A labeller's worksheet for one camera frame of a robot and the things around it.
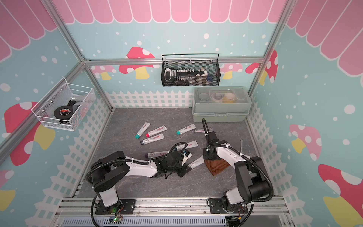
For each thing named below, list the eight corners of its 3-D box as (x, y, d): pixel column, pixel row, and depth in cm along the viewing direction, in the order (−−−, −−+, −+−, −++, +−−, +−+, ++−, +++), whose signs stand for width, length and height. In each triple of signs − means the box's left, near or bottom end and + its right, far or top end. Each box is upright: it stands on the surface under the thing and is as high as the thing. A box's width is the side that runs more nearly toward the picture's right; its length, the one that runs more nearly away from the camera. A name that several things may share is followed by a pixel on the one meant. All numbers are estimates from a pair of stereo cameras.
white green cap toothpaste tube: (178, 136, 105) (178, 134, 103) (176, 133, 107) (176, 131, 105) (195, 128, 109) (195, 126, 107) (193, 125, 111) (193, 123, 109)
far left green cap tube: (135, 138, 104) (134, 136, 102) (147, 123, 113) (146, 121, 111) (139, 139, 103) (138, 138, 101) (150, 124, 112) (150, 123, 110)
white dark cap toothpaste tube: (141, 145, 100) (140, 143, 97) (140, 142, 102) (139, 140, 99) (164, 138, 104) (164, 136, 101) (163, 135, 105) (162, 132, 103)
